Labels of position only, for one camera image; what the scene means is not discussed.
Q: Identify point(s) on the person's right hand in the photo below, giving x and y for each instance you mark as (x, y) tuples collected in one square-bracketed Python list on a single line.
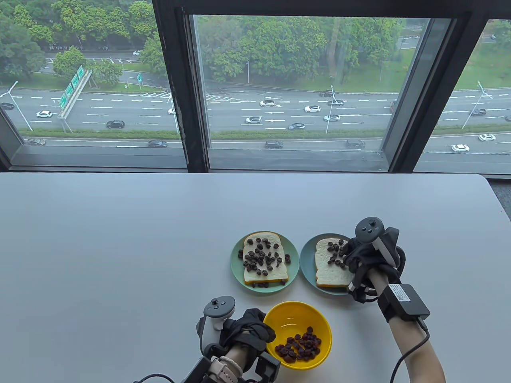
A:
[(363, 255)]

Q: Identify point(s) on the person's left hand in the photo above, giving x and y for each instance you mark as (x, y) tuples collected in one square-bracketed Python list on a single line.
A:
[(249, 325)]

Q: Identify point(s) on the white toast slice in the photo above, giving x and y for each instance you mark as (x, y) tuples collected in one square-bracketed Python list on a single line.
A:
[(275, 275), (331, 275)]

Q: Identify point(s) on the yellow bowl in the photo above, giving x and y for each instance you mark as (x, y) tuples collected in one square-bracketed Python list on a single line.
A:
[(287, 315)]

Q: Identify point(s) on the heap of dried cranberries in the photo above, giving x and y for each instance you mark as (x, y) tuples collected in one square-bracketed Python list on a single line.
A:
[(299, 347)]

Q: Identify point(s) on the person's right forearm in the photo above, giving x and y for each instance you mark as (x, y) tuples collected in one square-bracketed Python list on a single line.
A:
[(419, 355)]

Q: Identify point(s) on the person's left forearm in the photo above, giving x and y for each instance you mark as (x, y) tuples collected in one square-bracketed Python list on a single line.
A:
[(239, 353)]

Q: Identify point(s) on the beige wrist watch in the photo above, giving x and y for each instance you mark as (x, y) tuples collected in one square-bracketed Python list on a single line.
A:
[(223, 369)]

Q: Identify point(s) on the blue round plate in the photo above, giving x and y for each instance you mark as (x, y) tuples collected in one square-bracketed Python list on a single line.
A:
[(307, 263)]

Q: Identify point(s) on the green round plate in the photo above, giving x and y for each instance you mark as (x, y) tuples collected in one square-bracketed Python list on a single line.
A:
[(235, 267)]

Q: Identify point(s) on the black box with white label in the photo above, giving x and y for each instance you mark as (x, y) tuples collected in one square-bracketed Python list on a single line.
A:
[(409, 301), (197, 371)]

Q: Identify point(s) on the green road sign gantry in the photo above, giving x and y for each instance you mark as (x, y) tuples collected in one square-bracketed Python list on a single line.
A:
[(72, 89)]

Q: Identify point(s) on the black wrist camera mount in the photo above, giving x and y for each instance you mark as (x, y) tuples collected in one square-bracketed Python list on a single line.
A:
[(359, 289), (268, 367)]

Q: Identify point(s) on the white street lamp post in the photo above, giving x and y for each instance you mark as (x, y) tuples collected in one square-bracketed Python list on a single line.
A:
[(475, 105), (18, 107), (330, 107)]

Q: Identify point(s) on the dark window frame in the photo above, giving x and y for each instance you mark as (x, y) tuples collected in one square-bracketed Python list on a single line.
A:
[(175, 60)]

